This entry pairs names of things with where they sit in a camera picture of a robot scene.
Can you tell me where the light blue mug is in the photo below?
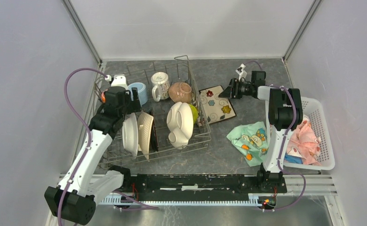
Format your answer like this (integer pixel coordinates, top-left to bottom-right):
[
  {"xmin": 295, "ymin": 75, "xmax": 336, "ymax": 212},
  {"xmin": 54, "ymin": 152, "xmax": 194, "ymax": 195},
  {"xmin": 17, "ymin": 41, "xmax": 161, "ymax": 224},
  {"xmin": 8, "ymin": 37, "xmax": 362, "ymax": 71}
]
[{"xmin": 128, "ymin": 82, "xmax": 148, "ymax": 106}]

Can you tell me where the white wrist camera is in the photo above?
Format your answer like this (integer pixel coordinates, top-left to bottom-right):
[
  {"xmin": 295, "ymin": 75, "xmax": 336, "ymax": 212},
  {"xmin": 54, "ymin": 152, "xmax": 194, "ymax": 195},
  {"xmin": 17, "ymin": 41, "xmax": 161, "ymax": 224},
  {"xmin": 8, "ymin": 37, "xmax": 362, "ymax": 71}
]
[
  {"xmin": 235, "ymin": 64, "xmax": 247, "ymax": 81},
  {"xmin": 105, "ymin": 74, "xmax": 128, "ymax": 90}
]

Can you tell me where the cream divided plate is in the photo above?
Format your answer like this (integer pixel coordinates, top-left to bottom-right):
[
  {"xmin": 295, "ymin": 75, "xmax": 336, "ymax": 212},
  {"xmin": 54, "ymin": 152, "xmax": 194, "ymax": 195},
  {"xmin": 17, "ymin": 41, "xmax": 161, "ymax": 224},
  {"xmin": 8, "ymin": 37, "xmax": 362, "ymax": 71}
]
[{"xmin": 167, "ymin": 102, "xmax": 194, "ymax": 150}]

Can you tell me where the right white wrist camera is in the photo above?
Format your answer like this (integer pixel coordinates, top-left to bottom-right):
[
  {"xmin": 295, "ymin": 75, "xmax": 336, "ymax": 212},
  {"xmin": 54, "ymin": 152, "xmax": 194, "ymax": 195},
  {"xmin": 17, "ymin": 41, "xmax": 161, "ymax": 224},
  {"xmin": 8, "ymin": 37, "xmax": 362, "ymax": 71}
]
[{"xmin": 235, "ymin": 64, "xmax": 247, "ymax": 81}]

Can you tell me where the beige brown-rimmed bowl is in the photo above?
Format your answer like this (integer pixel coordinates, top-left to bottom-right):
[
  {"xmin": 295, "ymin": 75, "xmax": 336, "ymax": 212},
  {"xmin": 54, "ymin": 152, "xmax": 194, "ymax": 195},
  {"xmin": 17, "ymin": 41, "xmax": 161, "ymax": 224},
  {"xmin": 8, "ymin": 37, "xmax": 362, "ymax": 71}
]
[{"xmin": 168, "ymin": 82, "xmax": 192, "ymax": 104}]

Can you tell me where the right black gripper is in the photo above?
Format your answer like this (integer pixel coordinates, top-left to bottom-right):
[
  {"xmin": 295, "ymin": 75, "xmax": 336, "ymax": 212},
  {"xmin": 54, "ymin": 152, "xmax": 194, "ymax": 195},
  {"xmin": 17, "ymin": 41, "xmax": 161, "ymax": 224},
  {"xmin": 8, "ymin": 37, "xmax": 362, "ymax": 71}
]
[{"xmin": 218, "ymin": 78, "xmax": 253, "ymax": 99}]

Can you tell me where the white floral mug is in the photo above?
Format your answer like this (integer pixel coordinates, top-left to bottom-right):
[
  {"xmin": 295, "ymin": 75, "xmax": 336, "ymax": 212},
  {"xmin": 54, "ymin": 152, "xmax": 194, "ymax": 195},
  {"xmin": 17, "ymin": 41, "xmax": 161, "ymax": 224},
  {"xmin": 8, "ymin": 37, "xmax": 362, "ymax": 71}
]
[{"xmin": 151, "ymin": 72, "xmax": 171, "ymax": 102}]

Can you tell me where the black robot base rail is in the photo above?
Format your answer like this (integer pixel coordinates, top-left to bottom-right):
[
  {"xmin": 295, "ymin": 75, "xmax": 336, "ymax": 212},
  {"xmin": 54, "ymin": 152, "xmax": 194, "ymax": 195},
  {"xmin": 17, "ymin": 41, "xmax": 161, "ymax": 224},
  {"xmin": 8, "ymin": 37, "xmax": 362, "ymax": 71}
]
[{"xmin": 101, "ymin": 166, "xmax": 287, "ymax": 211}]

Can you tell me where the lime green bowl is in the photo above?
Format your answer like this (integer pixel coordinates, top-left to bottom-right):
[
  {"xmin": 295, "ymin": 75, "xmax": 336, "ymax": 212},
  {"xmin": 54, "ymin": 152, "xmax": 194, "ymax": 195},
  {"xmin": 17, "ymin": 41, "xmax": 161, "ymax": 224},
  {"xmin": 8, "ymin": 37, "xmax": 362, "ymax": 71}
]
[{"xmin": 189, "ymin": 105, "xmax": 199, "ymax": 123}]

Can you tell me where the plain white plate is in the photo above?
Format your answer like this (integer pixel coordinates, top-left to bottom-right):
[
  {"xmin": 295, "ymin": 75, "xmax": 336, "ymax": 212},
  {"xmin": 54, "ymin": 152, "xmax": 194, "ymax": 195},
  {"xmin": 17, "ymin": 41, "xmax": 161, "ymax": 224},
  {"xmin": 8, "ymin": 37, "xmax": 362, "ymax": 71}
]
[{"xmin": 122, "ymin": 113, "xmax": 139, "ymax": 158}]

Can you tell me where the blue cloth in basket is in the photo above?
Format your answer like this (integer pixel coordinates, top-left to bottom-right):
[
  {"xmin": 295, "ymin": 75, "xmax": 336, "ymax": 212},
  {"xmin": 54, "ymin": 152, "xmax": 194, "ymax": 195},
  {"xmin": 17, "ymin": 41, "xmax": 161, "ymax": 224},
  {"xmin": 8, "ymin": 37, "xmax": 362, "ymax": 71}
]
[{"xmin": 284, "ymin": 155, "xmax": 303, "ymax": 164}]

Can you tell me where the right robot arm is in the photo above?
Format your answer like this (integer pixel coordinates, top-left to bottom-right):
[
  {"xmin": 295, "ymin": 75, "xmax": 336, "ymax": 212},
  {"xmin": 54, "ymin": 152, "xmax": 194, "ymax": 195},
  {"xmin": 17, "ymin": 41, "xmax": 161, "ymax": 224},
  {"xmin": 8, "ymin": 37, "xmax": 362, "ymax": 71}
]
[{"xmin": 219, "ymin": 71, "xmax": 303, "ymax": 173}]

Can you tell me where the grey wire dish rack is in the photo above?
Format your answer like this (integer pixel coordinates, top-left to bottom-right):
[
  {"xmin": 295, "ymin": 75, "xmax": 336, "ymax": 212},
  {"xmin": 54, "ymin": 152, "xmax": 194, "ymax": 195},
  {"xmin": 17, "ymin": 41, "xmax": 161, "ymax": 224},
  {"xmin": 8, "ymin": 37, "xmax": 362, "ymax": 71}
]
[{"xmin": 98, "ymin": 55, "xmax": 211, "ymax": 170}]

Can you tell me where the green cartoon cloth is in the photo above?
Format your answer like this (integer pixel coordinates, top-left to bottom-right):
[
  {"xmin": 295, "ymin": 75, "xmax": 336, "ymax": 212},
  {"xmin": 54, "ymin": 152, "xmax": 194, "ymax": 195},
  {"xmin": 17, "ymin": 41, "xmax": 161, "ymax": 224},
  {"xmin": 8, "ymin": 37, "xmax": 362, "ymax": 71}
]
[{"xmin": 226, "ymin": 121, "xmax": 269, "ymax": 167}]

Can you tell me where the pink patterned cloth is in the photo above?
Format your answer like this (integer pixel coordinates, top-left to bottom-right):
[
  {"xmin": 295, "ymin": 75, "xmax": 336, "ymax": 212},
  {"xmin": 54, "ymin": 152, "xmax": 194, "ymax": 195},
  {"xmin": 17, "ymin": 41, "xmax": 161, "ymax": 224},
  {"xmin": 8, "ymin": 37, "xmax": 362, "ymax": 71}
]
[{"xmin": 285, "ymin": 115, "xmax": 321, "ymax": 166}]

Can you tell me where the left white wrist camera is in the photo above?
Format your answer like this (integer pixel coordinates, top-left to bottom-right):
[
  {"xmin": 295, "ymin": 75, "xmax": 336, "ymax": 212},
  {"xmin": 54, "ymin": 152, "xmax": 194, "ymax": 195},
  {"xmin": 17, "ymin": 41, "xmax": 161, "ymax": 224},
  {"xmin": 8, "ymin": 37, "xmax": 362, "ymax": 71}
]
[{"xmin": 105, "ymin": 74, "xmax": 128, "ymax": 90}]

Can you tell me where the white plastic basket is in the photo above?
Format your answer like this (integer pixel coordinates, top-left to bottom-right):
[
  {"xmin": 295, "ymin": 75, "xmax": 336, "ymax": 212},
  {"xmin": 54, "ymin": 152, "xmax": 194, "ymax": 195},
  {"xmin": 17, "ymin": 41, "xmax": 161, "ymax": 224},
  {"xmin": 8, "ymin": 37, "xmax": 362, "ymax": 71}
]
[{"xmin": 292, "ymin": 97, "xmax": 335, "ymax": 170}]

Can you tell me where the square floral plate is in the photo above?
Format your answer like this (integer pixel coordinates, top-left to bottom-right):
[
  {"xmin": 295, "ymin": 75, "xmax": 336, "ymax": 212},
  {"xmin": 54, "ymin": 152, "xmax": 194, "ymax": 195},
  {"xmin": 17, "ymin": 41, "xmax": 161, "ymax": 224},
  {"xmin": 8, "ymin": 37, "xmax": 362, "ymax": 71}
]
[{"xmin": 198, "ymin": 85, "xmax": 236, "ymax": 127}]

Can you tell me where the orange mug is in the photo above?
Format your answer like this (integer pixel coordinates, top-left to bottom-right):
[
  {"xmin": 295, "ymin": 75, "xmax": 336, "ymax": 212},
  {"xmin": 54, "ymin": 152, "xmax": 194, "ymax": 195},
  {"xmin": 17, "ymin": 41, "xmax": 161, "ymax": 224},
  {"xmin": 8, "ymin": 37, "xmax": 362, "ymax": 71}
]
[{"xmin": 101, "ymin": 92, "xmax": 106, "ymax": 103}]

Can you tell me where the red-rimmed beige plate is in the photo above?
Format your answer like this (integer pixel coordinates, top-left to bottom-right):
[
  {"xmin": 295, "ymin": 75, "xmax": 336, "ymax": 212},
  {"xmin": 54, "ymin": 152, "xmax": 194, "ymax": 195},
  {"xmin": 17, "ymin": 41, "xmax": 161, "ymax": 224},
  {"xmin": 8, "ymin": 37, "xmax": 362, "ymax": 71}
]
[{"xmin": 150, "ymin": 119, "xmax": 159, "ymax": 152}]

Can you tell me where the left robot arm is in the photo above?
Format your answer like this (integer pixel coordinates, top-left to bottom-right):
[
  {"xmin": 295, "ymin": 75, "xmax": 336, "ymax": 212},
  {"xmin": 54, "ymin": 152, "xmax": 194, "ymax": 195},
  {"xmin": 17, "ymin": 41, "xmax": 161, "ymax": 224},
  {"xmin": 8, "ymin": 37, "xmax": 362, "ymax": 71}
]
[{"xmin": 44, "ymin": 86, "xmax": 142, "ymax": 226}]

